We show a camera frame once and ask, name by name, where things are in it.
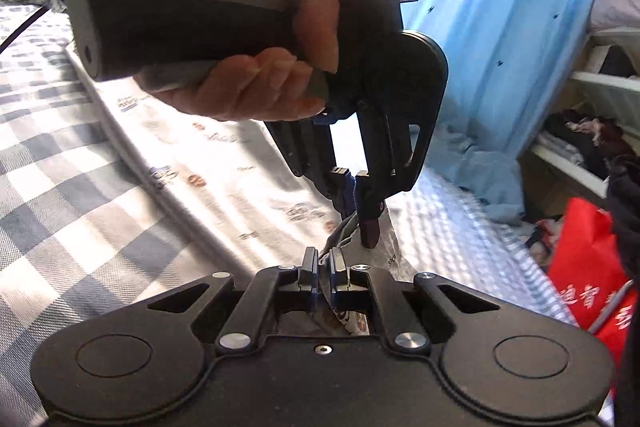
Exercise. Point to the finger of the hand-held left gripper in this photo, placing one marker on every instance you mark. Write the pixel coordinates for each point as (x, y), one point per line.
(385, 162)
(310, 157)

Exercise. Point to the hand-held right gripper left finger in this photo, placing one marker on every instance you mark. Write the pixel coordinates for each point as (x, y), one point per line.
(310, 268)

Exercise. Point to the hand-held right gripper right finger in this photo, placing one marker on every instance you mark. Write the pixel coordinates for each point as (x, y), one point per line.
(338, 269)

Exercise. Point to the grey printed pants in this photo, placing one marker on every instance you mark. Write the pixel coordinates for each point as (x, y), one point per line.
(225, 177)

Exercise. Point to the crumpled blue cloth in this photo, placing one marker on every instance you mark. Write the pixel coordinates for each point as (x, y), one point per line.
(475, 177)

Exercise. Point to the pale patterned cloth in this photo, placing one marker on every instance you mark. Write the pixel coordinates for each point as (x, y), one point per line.
(542, 242)

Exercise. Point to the blue star curtain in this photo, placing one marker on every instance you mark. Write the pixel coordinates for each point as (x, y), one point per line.
(500, 7)

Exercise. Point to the pile of dark clothes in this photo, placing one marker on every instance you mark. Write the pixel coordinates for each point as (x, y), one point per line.
(585, 137)

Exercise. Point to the blue checked bed sheet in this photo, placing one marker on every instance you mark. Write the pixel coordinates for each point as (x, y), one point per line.
(75, 217)

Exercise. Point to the red shopping bag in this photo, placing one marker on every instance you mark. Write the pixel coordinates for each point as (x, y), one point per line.
(585, 267)

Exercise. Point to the white wall shelf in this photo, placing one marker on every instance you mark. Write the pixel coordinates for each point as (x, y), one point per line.
(600, 82)

